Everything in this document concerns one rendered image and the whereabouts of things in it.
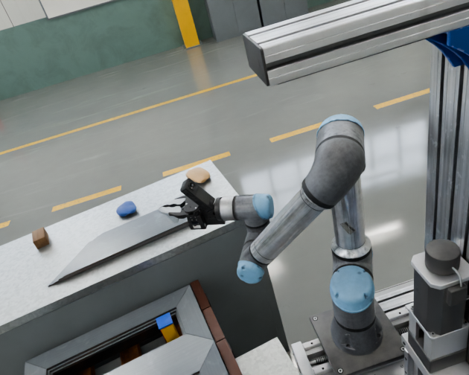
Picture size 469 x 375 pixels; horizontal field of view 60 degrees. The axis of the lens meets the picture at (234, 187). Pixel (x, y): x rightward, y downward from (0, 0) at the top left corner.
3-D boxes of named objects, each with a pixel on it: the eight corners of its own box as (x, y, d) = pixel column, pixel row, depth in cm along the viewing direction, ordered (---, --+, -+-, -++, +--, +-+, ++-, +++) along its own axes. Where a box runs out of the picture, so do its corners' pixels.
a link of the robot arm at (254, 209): (272, 226, 118) (266, 203, 114) (237, 228, 122) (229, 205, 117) (276, 209, 125) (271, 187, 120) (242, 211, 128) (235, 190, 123)
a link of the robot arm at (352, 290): (332, 328, 116) (327, 297, 108) (333, 291, 126) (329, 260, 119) (377, 330, 112) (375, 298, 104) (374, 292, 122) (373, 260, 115)
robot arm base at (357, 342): (368, 306, 131) (365, 285, 125) (392, 345, 118) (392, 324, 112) (323, 321, 130) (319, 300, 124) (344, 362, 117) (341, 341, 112)
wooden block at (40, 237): (49, 244, 199) (45, 236, 197) (37, 249, 198) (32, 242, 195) (48, 234, 207) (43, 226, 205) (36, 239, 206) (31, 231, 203)
